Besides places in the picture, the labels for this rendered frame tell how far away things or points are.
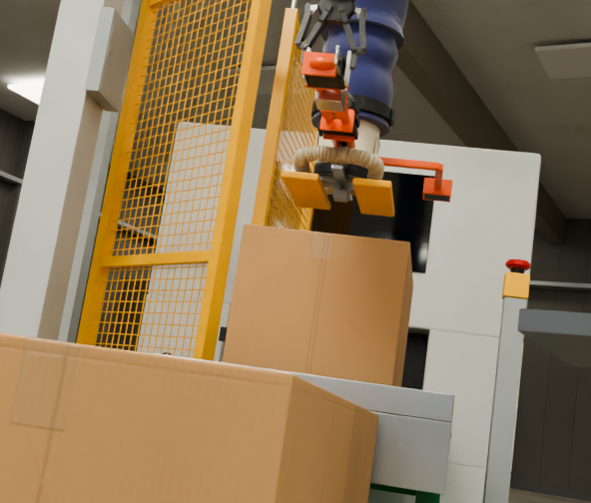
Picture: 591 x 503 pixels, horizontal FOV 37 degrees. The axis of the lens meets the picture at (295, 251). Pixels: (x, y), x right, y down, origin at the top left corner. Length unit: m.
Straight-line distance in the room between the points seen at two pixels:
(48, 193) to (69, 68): 0.44
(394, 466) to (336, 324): 0.35
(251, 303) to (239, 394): 1.38
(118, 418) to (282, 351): 1.34
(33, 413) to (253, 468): 0.18
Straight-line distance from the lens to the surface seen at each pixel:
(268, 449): 0.68
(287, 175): 2.30
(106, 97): 3.07
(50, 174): 2.99
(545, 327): 1.54
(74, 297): 5.21
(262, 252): 2.08
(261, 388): 0.69
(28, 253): 2.95
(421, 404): 1.93
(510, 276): 2.54
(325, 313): 2.03
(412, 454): 1.93
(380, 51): 2.48
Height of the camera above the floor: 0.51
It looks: 11 degrees up
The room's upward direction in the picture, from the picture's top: 8 degrees clockwise
